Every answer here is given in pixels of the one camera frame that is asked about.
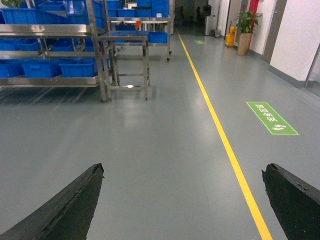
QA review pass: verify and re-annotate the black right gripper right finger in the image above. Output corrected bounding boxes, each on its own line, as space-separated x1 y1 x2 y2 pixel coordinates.
262 163 320 240

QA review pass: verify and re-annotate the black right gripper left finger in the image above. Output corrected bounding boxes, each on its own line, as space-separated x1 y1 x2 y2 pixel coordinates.
0 163 104 240

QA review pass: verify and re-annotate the blue bin middle bottom shelf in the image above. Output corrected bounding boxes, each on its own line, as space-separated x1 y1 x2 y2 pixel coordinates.
21 59 64 78

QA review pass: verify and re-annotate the blue bin shelf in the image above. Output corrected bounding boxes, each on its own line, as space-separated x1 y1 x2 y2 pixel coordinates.
0 59 25 78
21 59 64 78

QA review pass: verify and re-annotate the blue bin left bottom shelf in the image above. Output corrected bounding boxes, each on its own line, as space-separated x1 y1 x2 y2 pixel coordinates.
0 59 25 78

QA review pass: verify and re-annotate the blue bin far rack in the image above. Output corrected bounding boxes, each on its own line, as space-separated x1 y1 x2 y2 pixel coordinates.
148 32 168 44

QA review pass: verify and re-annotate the green floor sign sticker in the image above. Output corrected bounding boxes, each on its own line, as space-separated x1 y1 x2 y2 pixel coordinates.
246 101 299 136

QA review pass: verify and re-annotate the small stainless steel table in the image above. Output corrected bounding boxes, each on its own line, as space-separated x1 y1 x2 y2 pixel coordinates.
97 32 150 101

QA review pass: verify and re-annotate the stainless steel flow rack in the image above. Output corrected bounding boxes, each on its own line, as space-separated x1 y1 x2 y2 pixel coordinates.
0 0 110 102

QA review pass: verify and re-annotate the yellow mop bucket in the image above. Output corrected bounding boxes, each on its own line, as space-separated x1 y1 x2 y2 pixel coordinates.
225 27 237 47

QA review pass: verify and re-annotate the potted green plant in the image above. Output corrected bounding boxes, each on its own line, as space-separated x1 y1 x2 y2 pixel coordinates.
236 9 262 56

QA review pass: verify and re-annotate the far stainless steel rack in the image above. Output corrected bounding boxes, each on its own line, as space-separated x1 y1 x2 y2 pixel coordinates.
106 0 173 62

